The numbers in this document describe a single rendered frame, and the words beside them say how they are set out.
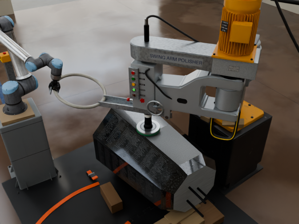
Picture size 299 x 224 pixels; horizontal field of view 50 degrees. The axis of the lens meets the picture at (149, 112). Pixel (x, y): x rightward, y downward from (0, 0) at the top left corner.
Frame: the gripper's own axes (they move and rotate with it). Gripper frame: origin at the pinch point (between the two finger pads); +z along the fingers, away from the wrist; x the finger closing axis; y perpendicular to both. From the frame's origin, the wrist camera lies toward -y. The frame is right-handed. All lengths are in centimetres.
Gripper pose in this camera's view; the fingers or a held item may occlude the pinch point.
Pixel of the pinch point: (53, 93)
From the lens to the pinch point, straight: 308.1
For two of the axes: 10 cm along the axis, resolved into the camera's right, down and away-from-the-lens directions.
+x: 9.5, 1.0, 3.0
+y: 1.6, 6.9, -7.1
